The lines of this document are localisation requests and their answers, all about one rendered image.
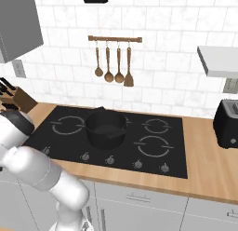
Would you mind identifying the grey drawer handle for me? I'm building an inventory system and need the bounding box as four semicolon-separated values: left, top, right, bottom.
126;193;152;204
226;209;238;219

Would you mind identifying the wide grey drawer front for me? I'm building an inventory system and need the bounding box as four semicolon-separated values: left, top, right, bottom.
94;181;190;216

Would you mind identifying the grey wall cupboard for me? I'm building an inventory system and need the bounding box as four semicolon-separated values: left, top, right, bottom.
0;0;45;64

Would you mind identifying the grey cupboard door handle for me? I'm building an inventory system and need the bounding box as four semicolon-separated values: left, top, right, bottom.
86;206;94;225
99;208;108;231

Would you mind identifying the grey cupboard door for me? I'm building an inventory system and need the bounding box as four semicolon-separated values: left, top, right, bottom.
95;198;188;231
18;178;98;231
179;213;238;231
0;170;42;231

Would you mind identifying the black hob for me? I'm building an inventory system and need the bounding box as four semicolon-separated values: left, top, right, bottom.
22;105;190;180

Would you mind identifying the wooden knife block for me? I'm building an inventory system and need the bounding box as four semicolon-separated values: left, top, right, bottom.
0;77;38;114

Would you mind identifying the black toaster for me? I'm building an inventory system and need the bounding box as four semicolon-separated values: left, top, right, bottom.
212;98;238;150

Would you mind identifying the wooden round spoon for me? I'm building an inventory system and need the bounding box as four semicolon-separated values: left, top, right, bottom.
114;42;126;85

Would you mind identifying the black cooking pot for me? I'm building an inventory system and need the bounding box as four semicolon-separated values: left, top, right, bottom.
85;106;128;151

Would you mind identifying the grey wall outlet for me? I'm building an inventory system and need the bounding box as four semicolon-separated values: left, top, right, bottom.
221;77;238;95
11;59;27;79

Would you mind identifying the wooden spatula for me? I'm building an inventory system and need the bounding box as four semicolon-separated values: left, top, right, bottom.
123;42;135;88

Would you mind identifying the white wall shelf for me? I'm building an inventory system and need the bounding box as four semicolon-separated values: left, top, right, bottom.
196;45;238;80

